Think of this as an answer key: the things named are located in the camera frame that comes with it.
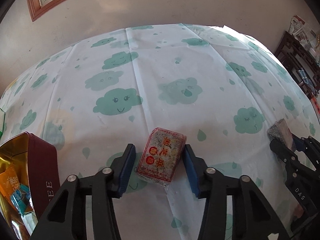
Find papers on cabinet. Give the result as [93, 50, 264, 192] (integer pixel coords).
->
[289, 15, 319, 62]

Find teal small snack packet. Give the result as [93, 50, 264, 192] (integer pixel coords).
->
[10, 184, 33, 215]

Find green tissue pack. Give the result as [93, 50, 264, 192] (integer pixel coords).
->
[0, 109, 5, 138]

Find orange snack packet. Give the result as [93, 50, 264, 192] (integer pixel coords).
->
[1, 164, 21, 206]

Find gold red toffee tin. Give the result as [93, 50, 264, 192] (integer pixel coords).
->
[1, 132, 60, 239]

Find red label sesame cake pack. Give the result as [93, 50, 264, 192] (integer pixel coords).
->
[136, 127, 187, 187]

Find cloud pattern tablecloth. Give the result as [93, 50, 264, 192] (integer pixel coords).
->
[1, 24, 319, 239]

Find dark wooden side cabinet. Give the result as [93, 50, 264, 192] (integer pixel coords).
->
[274, 31, 319, 99]

